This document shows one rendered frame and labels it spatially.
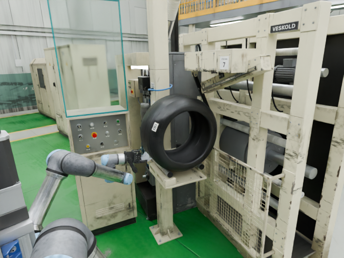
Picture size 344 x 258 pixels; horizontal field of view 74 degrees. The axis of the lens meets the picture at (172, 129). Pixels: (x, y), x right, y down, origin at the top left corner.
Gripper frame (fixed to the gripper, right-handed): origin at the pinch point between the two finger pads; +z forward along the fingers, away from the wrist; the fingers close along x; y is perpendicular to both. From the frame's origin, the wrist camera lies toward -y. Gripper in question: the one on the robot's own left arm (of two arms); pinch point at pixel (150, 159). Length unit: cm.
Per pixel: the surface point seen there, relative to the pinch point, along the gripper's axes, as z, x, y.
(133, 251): -1, 25, -103
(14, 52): -213, 886, 88
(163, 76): 17, 28, 61
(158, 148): 1.2, -11.6, 12.5
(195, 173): 41.2, 0.0, -16.6
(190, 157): 37.9, 4.9, -4.0
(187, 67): 35, 21, 69
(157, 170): 10.6, 8.8, -14.4
